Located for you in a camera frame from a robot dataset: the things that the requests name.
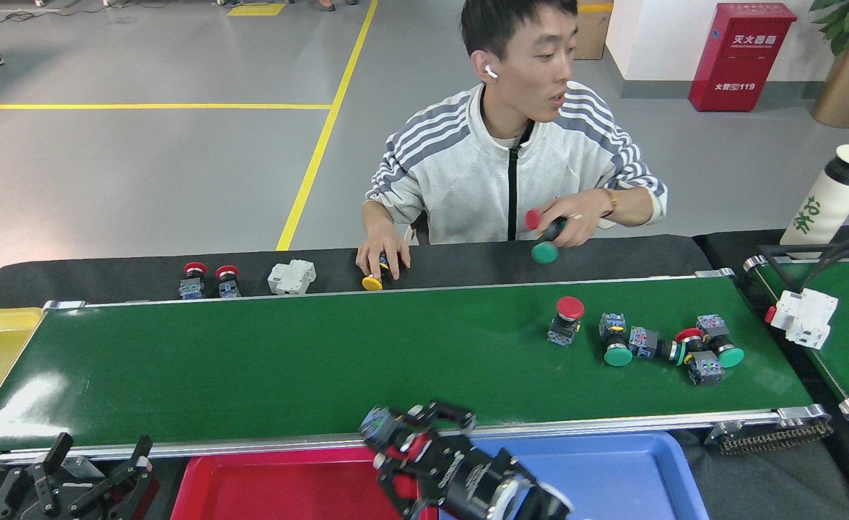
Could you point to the person's right forearm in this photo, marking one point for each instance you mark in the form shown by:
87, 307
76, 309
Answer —
377, 215

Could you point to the yellow push button switch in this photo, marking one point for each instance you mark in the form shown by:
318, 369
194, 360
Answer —
372, 283

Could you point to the long green conveyor belt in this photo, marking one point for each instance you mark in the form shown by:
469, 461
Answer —
323, 361

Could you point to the red push button switch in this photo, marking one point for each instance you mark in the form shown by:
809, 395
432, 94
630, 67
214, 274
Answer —
704, 368
533, 219
227, 283
569, 308
193, 282
377, 426

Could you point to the person's left hand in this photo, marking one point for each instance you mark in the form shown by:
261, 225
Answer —
580, 220

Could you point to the person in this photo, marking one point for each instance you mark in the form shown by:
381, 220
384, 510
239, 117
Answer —
468, 180

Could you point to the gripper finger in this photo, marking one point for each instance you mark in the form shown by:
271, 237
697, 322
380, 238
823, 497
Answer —
56, 455
138, 462

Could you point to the white circuit breaker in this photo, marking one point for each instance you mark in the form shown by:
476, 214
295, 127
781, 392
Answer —
807, 314
292, 277

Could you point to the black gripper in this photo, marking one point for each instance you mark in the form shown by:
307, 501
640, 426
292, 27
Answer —
479, 484

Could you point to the person's left forearm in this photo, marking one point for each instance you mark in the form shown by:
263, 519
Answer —
630, 206

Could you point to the person's right hand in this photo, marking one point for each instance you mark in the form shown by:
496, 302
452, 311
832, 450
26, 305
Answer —
383, 253

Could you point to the white bottle with black collar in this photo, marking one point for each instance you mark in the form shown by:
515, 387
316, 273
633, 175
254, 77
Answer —
821, 209

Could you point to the red plastic tray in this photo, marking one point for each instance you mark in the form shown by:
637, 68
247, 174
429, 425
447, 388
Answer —
266, 491

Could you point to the brown cardboard box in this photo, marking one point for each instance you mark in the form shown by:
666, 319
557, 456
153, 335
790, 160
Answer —
592, 32

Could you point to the blue plastic tray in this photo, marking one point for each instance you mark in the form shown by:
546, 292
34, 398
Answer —
612, 484

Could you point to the red fire extinguisher box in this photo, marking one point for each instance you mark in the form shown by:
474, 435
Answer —
742, 65

